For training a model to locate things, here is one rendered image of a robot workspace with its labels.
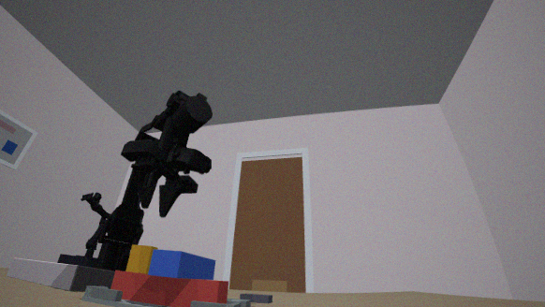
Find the yellow block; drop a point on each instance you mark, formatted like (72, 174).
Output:
(140, 258)

